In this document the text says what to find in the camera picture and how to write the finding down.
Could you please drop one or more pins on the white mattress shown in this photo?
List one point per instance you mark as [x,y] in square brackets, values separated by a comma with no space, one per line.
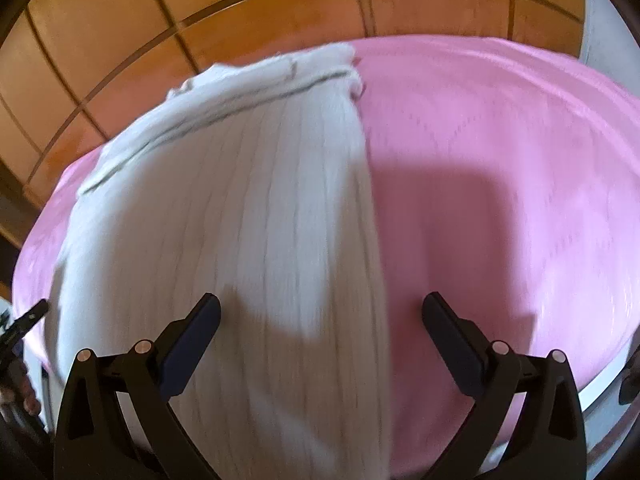
[607,410]

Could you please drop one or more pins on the person's left hand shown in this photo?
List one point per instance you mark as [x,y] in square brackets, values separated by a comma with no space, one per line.
[25,390]

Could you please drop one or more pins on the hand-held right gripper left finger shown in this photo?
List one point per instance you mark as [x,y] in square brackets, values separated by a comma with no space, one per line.
[192,340]

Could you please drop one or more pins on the white knit sweater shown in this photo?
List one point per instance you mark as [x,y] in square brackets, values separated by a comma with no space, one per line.
[225,210]

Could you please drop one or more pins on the pink blanket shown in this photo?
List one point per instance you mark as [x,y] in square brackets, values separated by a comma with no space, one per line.
[500,210]

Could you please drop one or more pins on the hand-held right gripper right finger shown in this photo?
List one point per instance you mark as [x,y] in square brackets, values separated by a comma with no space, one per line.
[450,340]

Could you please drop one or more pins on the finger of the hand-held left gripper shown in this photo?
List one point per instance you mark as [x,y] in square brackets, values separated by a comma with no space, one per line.
[31,317]

